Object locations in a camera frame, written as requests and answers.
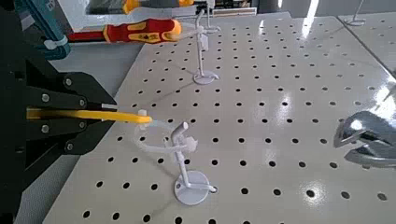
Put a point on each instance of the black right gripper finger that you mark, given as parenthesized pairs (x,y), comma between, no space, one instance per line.
(65,137)
(68,93)

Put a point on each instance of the yellow paint roller white sleeve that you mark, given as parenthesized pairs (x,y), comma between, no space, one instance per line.
(102,115)

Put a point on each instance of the teal bar clamp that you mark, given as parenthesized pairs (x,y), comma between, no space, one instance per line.
(46,28)

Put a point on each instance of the white zip tie loop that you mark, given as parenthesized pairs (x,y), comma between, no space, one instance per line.
(146,148)

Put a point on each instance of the red yellow screwdriver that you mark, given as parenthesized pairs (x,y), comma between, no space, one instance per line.
(140,31)

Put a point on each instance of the white pegboard hook round base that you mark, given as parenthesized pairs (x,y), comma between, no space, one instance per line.
(204,76)
(190,189)
(355,21)

